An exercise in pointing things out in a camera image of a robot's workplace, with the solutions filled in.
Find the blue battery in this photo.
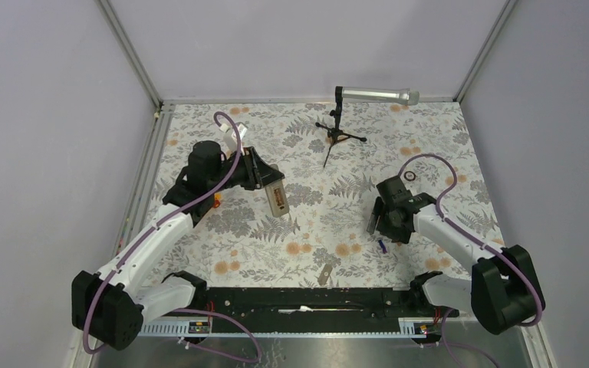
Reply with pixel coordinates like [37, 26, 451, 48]
[378, 240, 388, 254]

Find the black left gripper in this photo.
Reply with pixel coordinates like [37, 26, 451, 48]
[209, 146, 285, 193]

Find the orange toy car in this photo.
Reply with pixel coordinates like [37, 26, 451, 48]
[213, 192, 222, 209]

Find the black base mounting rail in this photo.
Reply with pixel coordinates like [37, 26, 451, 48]
[162, 271, 459, 337]

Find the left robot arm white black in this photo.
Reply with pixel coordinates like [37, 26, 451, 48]
[71, 140, 285, 351]

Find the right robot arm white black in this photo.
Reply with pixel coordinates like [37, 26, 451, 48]
[367, 176, 545, 335]

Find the beige remote control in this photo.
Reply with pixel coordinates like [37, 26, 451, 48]
[265, 179, 290, 218]

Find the beige battery cover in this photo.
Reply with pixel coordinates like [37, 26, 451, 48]
[317, 264, 333, 287]

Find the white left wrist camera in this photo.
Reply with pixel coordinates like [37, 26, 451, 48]
[221, 123, 248, 152]

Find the black tripod microphone stand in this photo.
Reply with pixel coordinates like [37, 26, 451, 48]
[315, 96, 367, 168]

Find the floral patterned table mat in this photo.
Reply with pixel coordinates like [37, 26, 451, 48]
[145, 102, 502, 288]

